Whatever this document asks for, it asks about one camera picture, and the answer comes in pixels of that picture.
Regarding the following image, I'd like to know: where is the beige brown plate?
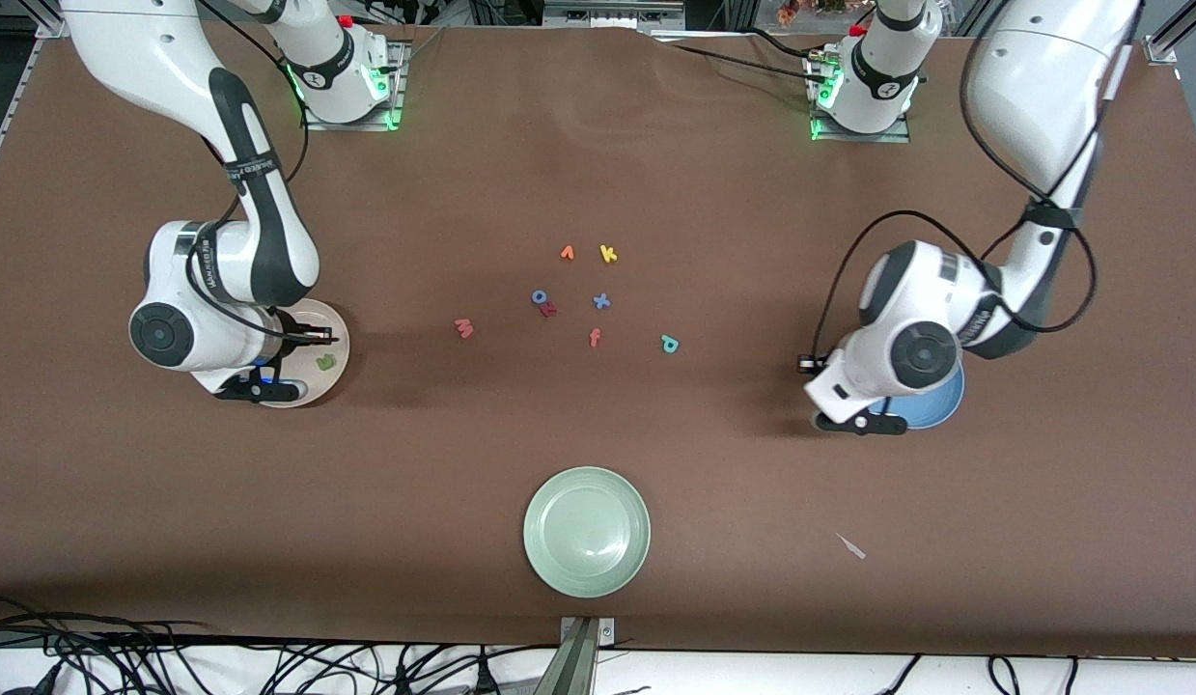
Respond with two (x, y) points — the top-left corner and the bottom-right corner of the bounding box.
(255, 299), (351, 409)

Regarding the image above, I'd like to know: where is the pale green plate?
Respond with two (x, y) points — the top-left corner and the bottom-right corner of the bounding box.
(522, 466), (652, 599)

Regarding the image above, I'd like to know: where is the brown table cover sheet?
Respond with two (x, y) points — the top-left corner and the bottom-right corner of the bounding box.
(0, 17), (1196, 657)

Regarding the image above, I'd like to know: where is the orange flower decoration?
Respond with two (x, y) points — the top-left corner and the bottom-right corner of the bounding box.
(777, 0), (849, 25)

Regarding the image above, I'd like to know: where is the blue plate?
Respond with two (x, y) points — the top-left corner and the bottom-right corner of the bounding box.
(882, 365), (966, 431)

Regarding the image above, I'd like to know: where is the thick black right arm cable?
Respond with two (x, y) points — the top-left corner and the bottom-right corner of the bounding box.
(187, 0), (314, 341)

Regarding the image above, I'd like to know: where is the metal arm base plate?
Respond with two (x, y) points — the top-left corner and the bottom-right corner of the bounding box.
(805, 53), (912, 144)
(301, 41), (410, 132)

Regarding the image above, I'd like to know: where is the black cable tangle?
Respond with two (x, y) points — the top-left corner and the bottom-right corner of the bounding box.
(0, 597), (560, 695)

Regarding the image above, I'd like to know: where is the metal table edge bracket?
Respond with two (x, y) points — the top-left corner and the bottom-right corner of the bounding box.
(557, 616), (618, 695)

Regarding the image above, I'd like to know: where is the aluminium frame rail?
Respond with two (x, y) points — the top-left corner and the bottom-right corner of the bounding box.
(542, 0), (685, 28)

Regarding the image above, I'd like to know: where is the black cable lying on table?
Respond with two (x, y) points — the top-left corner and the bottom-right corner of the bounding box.
(655, 42), (835, 83)

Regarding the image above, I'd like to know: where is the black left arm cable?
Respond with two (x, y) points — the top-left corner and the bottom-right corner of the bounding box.
(798, 19), (1100, 377)

